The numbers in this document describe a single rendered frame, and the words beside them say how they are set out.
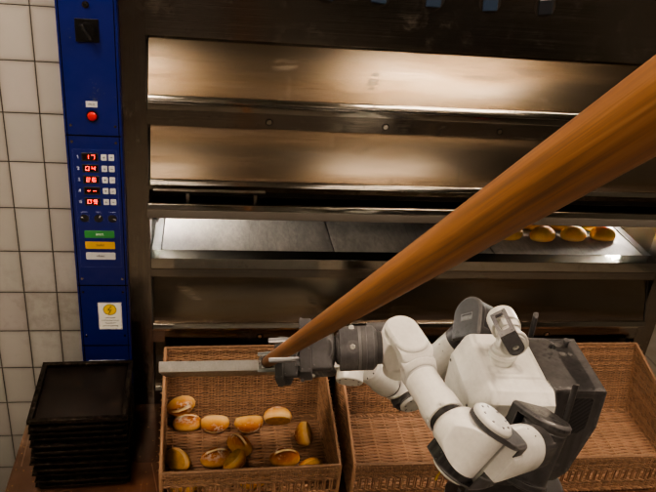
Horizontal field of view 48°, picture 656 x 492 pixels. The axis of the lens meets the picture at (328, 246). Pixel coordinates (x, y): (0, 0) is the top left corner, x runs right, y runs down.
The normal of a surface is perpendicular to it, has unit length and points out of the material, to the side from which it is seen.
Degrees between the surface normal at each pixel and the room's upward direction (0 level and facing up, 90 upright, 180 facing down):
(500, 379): 1
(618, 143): 121
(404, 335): 7
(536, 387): 1
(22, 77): 90
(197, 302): 70
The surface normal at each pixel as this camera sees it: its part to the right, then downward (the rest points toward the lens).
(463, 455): -0.30, 0.10
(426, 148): 0.16, 0.14
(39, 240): 0.14, 0.47
